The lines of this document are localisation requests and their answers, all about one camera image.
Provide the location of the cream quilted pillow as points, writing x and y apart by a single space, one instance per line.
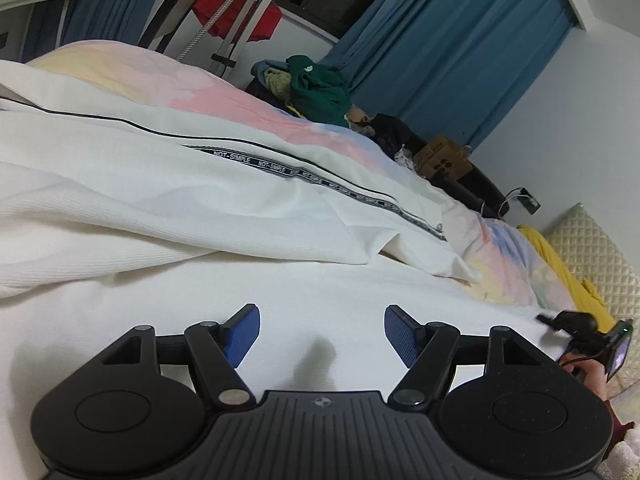
597 255

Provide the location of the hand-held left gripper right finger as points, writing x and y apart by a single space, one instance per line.
400 332

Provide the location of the wall socket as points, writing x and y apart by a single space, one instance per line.
529 202

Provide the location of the large blue curtain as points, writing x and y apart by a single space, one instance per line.
450 40

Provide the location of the metal tripod stand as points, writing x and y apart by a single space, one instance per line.
240 15

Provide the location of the white jacket with black trim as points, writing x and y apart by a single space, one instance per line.
150 185

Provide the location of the red cloth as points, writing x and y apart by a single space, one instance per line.
227 10

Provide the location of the plain white garment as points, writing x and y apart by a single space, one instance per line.
320 300

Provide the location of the yellow cloth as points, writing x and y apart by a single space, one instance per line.
560 260

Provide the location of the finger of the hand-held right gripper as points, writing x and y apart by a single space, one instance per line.
570 321

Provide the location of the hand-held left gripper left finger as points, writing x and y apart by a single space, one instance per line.
243 331

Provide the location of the person's right hand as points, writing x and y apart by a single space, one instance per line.
592 377

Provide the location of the narrow blue curtain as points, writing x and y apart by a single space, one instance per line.
117 2

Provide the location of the black bag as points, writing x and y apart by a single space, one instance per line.
435 160

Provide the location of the yellow-green knitted cloth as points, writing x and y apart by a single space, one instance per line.
277 82

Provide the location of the cardboard box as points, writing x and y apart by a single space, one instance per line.
442 160

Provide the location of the pastel tie-dye bedsheet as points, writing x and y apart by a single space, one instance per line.
310 125

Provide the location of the green garment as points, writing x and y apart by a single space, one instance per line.
320 92

